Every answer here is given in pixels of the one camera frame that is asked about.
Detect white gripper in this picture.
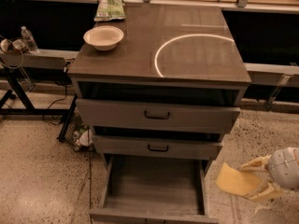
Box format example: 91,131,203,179
239,147,299,202

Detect yellow sponge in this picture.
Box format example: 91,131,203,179
216,162,263,197

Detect grey middle drawer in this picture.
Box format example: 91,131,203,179
93,135,222,160

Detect grey drawer cabinet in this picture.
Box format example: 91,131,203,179
67,2,252,173

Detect grey open bottom drawer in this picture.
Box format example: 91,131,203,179
90,155,219,224

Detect grey top drawer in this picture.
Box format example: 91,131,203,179
77,99,240,133

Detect white bowl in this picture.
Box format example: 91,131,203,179
83,25,124,51

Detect green snack bag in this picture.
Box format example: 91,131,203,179
94,0,125,21

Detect clear plastic water bottle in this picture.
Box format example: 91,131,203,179
21,26,39,53

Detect crumpled items on shelf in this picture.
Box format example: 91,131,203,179
0,39,27,53

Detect wire waste basket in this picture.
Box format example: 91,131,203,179
65,109,93,151

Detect black cable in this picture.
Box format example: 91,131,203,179
42,63,72,126

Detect black table frame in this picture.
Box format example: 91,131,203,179
0,59,78,142

